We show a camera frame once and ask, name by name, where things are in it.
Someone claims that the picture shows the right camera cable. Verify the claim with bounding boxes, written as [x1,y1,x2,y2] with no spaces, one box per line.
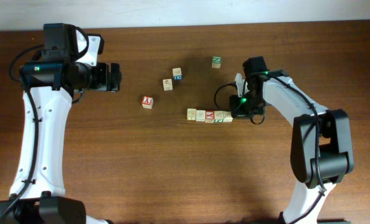
[214,82,267,126]

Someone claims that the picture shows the green N wooden block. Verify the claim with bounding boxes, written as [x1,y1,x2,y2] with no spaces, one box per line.
[212,56,222,68]

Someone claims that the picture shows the camera cable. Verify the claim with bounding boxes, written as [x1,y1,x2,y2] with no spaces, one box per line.
[214,82,267,126]
[0,45,45,224]

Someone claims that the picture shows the left camera cable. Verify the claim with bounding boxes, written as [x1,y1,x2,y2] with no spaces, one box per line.
[0,45,45,224]

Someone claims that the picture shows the plain wooden picture block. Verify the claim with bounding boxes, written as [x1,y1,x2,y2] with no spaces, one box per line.
[223,111,233,123]

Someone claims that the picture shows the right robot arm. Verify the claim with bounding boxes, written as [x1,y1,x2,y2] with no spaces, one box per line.
[230,56,354,223]

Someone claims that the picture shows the red y block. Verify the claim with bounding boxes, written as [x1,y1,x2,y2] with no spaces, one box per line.
[141,96,154,109]
[205,111,215,123]

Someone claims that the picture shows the wooden block ice cream picture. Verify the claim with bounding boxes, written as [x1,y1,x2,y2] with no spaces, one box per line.
[163,79,173,91]

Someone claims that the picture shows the blue-sided wooden block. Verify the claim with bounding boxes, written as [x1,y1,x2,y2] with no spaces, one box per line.
[172,68,183,80]

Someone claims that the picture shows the wooden block green A side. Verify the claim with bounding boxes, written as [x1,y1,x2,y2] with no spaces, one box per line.
[214,111,224,123]

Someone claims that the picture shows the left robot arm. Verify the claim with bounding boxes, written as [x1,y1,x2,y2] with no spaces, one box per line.
[0,23,122,223]

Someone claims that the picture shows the wooden block yellow side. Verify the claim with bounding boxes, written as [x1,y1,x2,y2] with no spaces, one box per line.
[187,108,197,121]

